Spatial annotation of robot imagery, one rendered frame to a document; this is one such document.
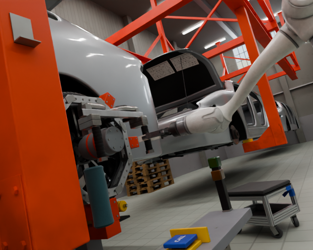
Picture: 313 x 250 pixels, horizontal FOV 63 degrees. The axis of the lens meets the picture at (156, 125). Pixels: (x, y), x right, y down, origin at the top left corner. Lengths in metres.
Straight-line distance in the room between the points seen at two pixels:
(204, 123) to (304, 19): 0.53
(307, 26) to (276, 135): 3.73
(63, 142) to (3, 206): 0.22
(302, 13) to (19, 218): 0.95
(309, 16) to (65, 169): 0.83
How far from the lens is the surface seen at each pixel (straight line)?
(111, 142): 1.24
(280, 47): 1.12
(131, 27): 5.29
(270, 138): 4.62
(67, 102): 1.33
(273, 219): 2.05
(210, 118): 1.14
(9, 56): 0.80
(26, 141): 0.73
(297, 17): 0.94
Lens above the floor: 0.69
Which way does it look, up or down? 8 degrees up
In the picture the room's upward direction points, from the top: 14 degrees counter-clockwise
